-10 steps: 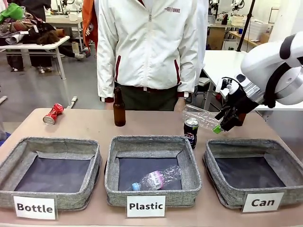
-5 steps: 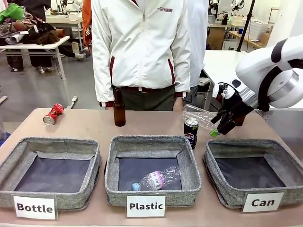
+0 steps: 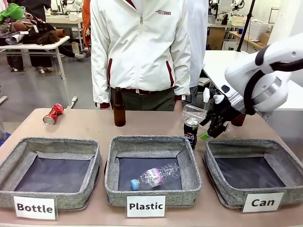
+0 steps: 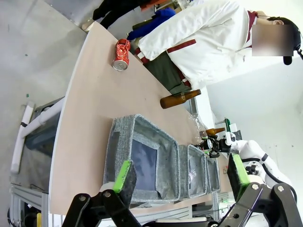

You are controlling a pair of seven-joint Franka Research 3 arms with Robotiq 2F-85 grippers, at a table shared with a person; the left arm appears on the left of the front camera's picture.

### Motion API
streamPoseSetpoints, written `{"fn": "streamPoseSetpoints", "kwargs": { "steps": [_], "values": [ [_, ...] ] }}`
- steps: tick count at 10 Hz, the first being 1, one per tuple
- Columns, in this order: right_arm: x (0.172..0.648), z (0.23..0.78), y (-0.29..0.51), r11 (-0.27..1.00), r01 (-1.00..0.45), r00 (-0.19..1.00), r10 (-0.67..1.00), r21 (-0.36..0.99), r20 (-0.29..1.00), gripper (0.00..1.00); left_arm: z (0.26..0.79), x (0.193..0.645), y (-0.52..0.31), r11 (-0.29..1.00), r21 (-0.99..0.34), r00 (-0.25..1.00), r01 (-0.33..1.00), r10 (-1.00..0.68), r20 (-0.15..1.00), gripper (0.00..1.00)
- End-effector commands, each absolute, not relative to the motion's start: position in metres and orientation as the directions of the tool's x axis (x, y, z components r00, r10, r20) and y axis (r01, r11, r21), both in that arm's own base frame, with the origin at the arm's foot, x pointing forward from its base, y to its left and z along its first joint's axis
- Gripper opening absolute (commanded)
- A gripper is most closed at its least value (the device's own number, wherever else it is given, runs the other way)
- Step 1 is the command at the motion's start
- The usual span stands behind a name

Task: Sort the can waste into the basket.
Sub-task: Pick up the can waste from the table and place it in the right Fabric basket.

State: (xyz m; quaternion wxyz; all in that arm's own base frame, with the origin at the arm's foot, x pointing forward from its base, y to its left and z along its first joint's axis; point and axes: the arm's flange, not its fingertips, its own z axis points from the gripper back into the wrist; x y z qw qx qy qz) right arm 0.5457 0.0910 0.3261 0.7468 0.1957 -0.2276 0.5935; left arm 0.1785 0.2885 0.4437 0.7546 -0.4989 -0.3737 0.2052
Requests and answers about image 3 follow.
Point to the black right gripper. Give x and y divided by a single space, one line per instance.
223 110

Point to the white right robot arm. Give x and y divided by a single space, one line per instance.
272 89

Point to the black Pepsi can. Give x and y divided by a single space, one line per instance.
190 134

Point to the grey basket labelled Can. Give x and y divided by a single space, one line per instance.
213 184

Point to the white Can label card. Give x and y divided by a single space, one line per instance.
262 202

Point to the grey basket labelled Plastic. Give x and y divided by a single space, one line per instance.
113 189

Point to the crushed red soda can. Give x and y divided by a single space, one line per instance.
53 114

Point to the grey basket labelled Bottle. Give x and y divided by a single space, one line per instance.
14 189

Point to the clear plastic bag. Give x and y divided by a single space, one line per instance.
193 112

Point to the crushed clear plastic bottle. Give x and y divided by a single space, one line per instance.
156 176

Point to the person's dark grey trousers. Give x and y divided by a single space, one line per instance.
146 100

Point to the tall brown glass bottle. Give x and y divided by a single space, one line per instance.
119 111

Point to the white Plastic label card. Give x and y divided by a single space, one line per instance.
146 206

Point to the person in white coat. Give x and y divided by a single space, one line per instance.
197 35

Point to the wooden workbench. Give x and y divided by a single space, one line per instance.
246 39

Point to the person in white jacket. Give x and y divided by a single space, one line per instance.
139 54

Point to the cardboard box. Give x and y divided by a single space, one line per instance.
265 39

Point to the black tripod stand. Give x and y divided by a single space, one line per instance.
246 23

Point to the stack of white bins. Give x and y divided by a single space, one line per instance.
260 26

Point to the orange garment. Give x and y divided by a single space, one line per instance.
86 21

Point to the white table with clothes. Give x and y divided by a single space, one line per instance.
47 46

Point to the white Bottle label card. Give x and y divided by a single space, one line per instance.
34 207

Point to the pile of dark clothes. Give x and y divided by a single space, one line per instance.
28 28

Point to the green cloth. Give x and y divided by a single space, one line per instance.
10 11

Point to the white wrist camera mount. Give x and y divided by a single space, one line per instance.
206 95

